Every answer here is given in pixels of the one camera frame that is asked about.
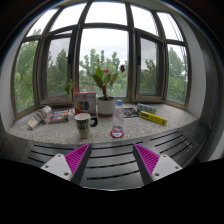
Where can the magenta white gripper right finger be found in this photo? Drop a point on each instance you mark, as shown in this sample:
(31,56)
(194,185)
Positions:
(153,166)

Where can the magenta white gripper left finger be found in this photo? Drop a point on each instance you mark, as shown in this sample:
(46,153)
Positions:
(70,166)

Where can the clear plastic water bottle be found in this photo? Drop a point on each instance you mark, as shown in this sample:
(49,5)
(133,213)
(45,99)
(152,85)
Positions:
(118,117)

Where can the dark slatted radiator cover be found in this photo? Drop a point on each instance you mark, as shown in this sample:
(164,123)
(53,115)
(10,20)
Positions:
(111,164)

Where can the flat dark colourful box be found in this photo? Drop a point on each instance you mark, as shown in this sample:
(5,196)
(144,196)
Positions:
(59,116)

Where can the red round coaster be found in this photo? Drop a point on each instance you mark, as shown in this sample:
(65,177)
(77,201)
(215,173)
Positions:
(117,134)

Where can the yellow long box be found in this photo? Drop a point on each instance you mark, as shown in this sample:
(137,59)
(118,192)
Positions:
(153,118)

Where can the black white patterned booklet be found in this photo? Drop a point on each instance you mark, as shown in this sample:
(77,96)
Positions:
(130,113)

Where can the light blue small box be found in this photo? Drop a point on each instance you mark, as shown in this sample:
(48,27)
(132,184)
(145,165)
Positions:
(146,108)

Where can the red white box colourful print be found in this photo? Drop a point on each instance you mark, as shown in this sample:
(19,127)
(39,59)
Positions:
(85,102)

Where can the white pot with green plant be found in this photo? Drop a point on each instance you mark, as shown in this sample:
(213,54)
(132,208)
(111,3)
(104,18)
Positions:
(104,78)

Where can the white mug with black handle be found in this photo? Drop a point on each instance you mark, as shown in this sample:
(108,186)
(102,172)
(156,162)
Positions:
(84,123)

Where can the brown window frame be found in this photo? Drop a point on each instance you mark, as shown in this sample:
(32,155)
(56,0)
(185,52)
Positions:
(61,50)

